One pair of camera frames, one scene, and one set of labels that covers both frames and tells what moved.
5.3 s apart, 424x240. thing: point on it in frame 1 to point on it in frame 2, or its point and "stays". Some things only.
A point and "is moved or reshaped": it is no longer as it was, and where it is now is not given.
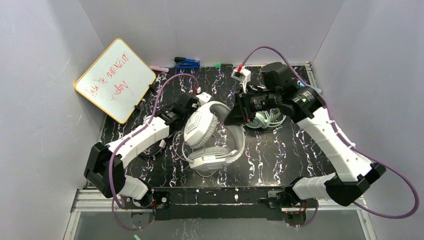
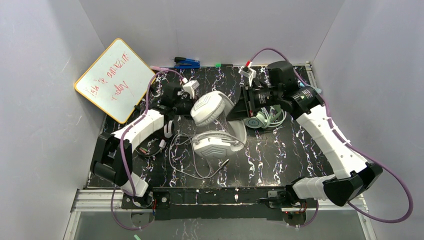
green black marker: x=223 y=65 stays
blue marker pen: x=182 y=62 stays
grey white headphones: x=200 y=135 is moved or reshaped
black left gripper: x=189 y=102 to x=180 y=100
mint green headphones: x=264 y=119 stays
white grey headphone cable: x=190 y=160 to x=211 y=175
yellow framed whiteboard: x=116 y=80 stays
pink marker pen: x=161 y=69 stays
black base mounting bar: x=232 y=202 stays
